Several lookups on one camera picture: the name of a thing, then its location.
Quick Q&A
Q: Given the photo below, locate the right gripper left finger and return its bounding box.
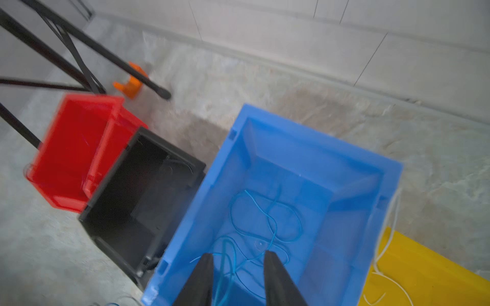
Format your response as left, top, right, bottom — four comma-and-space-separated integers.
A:
173, 253, 214, 306

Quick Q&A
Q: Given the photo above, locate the blue cable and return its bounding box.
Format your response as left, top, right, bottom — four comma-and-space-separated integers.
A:
189, 185, 304, 306

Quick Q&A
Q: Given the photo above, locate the orange plastic piece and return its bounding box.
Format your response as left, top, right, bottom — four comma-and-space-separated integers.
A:
113, 75, 143, 100

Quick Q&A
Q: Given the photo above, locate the blue plastic bin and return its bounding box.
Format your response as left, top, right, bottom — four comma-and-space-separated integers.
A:
142, 105, 403, 305

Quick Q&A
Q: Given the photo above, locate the red plastic bin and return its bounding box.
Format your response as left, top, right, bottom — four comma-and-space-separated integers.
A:
26, 94, 147, 213

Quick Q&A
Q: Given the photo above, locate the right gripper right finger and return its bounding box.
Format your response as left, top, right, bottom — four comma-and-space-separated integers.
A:
264, 251, 307, 306

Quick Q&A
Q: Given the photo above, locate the yellow plastic bin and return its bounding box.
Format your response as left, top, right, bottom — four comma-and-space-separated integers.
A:
359, 232, 489, 305

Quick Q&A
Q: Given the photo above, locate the black plastic bin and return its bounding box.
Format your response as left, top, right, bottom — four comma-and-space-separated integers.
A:
79, 127, 205, 290

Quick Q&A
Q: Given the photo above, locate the white cable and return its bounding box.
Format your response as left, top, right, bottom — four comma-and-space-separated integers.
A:
362, 187, 415, 306

